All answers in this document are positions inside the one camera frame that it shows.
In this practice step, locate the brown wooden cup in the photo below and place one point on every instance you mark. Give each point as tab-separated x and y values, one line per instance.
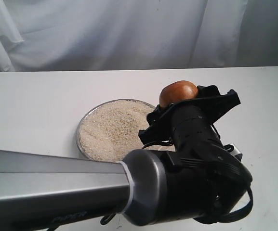
176	92

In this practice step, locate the white backdrop cloth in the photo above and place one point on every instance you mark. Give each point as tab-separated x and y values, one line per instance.
74	35

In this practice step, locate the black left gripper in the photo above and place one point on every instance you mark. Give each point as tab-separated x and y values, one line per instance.
189	121

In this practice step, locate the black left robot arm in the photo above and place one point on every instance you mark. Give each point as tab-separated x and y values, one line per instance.
183	171

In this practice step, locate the large metal rice plate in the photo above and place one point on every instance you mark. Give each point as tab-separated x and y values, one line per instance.
110	131

